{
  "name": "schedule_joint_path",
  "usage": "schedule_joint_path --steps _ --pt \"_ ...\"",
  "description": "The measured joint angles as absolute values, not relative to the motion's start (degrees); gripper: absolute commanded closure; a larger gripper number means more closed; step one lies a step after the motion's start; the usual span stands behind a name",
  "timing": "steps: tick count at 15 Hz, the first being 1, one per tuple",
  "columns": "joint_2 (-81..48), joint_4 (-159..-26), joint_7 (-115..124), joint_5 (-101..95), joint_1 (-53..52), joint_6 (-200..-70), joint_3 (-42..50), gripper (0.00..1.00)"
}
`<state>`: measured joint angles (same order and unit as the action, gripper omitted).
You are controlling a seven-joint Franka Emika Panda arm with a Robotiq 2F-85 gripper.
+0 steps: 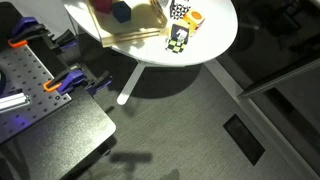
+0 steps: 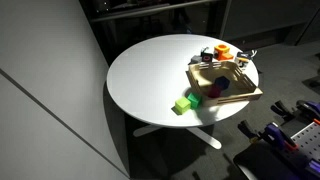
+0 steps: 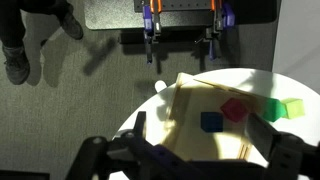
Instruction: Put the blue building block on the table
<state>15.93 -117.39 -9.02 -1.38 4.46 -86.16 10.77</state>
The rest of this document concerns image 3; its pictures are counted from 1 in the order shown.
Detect purple orange clamp left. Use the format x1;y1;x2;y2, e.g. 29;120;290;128
142;0;162;64

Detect blue building block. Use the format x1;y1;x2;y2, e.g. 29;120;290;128
200;112;223;133

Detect purple orange clamp right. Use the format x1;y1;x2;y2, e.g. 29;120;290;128
205;0;235;61

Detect yellow-green building block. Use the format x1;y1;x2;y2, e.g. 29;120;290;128
281;98;305;119

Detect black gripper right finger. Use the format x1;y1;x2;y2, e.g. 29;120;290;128
245;113;281;160

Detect purple orange clamp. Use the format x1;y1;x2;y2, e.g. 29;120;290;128
142;0;162;64
205;0;235;61

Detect person's dark shoe far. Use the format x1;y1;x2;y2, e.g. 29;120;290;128
58;4;83;40

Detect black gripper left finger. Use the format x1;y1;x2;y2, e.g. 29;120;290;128
133;111;146;137

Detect green building block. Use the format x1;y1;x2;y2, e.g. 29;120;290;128
262;98;287;122

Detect black desk top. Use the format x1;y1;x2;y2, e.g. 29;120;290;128
84;0;281;30

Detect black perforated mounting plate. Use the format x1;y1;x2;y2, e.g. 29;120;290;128
133;0;223;12

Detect person's dark shoe near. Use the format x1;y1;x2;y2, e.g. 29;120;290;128
3;46;30;85

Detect person's dark shoe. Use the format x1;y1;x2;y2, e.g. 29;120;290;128
3;46;30;85
58;4;83;40

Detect shallow wooden tray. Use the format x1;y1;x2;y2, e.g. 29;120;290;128
160;73;263;162

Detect pink building block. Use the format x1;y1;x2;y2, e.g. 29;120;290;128
220;98;249;122

